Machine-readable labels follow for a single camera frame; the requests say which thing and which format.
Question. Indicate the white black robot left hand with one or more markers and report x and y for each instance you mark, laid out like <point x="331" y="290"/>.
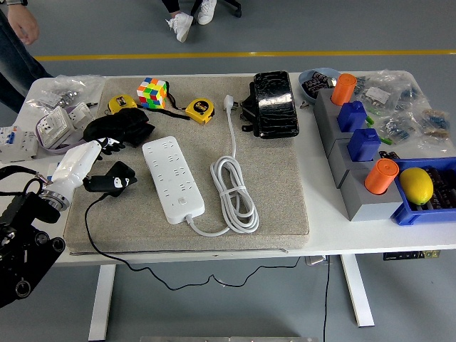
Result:
<point x="75" y="164"/>

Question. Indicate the person's left hand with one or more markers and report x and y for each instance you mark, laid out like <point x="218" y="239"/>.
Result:
<point x="25" y="23"/>

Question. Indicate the black plug adapter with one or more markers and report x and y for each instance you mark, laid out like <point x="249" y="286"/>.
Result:
<point x="121" y="167"/>

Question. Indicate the white power strip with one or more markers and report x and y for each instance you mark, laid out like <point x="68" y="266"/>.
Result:
<point x="167" y="171"/>

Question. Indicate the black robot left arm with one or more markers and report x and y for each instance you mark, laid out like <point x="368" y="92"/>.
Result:
<point x="21" y="242"/>

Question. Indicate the purple tray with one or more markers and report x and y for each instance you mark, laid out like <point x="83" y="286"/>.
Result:
<point x="50" y="149"/>

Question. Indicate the person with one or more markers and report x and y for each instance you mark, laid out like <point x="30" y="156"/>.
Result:
<point x="181" y="25"/>
<point x="14" y="71"/>

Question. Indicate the white circuit breaker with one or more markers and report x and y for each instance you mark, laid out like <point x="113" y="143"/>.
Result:
<point x="18" y="142"/>

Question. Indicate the black cloth pouch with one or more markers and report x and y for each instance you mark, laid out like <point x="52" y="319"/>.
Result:
<point x="132" y="123"/>

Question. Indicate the clear bag metal screws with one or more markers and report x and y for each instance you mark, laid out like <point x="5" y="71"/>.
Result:
<point x="60" y="94"/>

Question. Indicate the small yellow tape measure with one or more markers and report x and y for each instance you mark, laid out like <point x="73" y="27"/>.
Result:
<point x="121" y="103"/>

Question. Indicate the large colourful puzzle cube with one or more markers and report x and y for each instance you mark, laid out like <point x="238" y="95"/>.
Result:
<point x="151" y="92"/>

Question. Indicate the yellow tape measure black label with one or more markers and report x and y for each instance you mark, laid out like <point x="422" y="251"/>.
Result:
<point x="199" y="110"/>

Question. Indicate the white table leg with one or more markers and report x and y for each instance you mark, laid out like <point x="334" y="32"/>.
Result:
<point x="356" y="292"/>
<point x="101" y="303"/>

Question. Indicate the grey-brown mat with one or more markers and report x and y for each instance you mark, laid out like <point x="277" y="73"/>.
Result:
<point x="270" y="178"/>

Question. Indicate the glossy black case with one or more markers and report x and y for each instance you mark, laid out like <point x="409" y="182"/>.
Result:
<point x="276" y="103"/>

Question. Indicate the small metal clip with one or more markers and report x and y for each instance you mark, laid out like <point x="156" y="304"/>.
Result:
<point x="303" y="104"/>

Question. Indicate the blue bowl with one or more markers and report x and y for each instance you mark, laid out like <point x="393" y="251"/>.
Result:
<point x="303" y="87"/>

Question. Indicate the black capacitor pile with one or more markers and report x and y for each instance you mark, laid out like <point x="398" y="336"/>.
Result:
<point x="315" y="83"/>

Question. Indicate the grey peg base block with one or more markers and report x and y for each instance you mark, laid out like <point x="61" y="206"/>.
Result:
<point x="370" y="208"/>
<point x="336" y="151"/>
<point x="324" y="107"/>

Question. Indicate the orange cylinder peg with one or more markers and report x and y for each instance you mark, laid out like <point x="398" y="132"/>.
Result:
<point x="379" y="176"/>
<point x="343" y="89"/>

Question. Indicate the blue block peg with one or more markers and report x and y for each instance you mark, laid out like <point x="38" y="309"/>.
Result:
<point x="363" y="144"/>
<point x="351" y="115"/>

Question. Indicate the small green plastic piece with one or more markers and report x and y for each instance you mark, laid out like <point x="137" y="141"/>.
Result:
<point x="386" y="140"/>
<point x="370" y="120"/>

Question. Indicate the clear bag white label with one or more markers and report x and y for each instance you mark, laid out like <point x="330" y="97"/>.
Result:
<point x="377" y="94"/>

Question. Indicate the loose black capacitors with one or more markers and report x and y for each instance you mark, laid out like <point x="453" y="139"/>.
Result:
<point x="388" y="155"/>

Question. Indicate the clear bag blue resistors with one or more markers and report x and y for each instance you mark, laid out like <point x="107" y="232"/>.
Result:
<point x="397" y="128"/>

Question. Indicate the clear bag dark parts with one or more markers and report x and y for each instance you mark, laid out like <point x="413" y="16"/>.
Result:
<point x="408" y="94"/>

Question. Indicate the yellow lemon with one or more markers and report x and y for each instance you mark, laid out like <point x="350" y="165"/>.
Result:
<point x="415" y="185"/>

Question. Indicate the black table control panel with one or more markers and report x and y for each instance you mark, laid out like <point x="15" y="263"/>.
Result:
<point x="409" y="255"/>

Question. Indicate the blue plastic bin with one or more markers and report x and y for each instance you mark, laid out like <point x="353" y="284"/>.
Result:
<point x="420" y="215"/>

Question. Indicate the clear bag tan resistors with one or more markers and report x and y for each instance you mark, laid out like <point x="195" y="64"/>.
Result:
<point x="434" y="119"/>

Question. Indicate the rows of black components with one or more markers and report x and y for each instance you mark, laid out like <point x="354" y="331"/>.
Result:
<point x="445" y="189"/>

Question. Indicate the small white wall socket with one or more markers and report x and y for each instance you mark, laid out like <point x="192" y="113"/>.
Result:
<point x="80" y="114"/>

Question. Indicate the metal bracket under table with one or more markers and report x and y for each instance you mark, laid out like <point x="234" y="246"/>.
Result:
<point x="317" y="260"/>

